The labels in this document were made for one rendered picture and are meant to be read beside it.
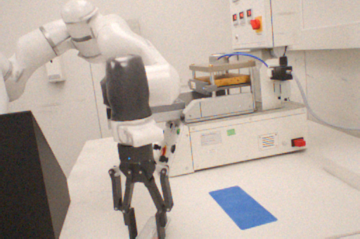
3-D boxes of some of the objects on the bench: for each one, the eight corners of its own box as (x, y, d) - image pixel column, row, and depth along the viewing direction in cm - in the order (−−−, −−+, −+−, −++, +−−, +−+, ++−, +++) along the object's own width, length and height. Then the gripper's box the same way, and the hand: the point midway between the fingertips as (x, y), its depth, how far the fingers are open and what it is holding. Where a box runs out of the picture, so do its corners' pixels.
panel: (155, 151, 143) (169, 111, 142) (168, 175, 114) (185, 124, 113) (151, 150, 142) (164, 110, 141) (163, 173, 113) (179, 123, 112)
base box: (265, 131, 156) (263, 95, 153) (313, 153, 119) (311, 107, 117) (155, 150, 145) (150, 113, 142) (171, 182, 109) (165, 132, 106)
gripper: (181, 133, 71) (192, 231, 75) (102, 137, 76) (117, 228, 80) (171, 144, 64) (184, 252, 68) (86, 147, 69) (102, 247, 73)
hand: (146, 227), depth 74 cm, fingers open, 6 cm apart
